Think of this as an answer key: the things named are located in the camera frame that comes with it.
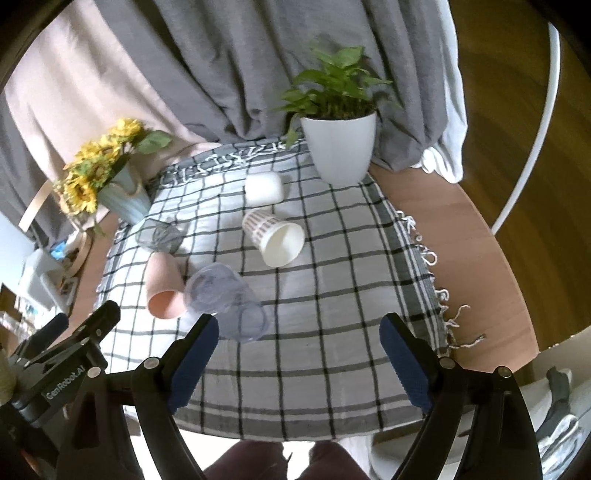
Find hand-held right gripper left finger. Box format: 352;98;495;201
55;315;221;480

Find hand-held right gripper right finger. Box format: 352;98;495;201
379;312;544;480

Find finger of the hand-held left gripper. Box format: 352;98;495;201
17;313;69;361
69;300;122;358

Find pink cup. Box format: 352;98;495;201
147;252;190;319

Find clear plastic cup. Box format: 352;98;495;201
184;263;269;343

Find grey transparent cup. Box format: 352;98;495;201
136;217;185;255

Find striped paper cup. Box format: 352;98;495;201
241;208;306;268

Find white cup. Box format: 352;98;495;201
244;171;284;206

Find white storage box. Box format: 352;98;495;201
18;249;80;319

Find checked tablecloth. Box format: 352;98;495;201
96;138;486;442

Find person's left leg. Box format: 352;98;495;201
216;439;283;480

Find person's leg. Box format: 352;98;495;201
308;438;371;480
216;439;283;480

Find person's right leg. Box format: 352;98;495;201
308;438;371;480

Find wooden slat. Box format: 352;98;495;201
18;180;52;232

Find sunflowers in blue-grey vase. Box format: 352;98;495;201
52;117;173;237

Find grey and white bedding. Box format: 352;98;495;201
522;342;591;480

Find grey curtain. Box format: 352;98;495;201
90;0;455;172
0;95;86;252

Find green plant in white pot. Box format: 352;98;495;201
274;41;405;188

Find white hoop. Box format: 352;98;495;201
491;21;562;236

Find beige curtain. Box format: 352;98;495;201
4;0;220;188

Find white sheer curtain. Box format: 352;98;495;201
419;0;470;184

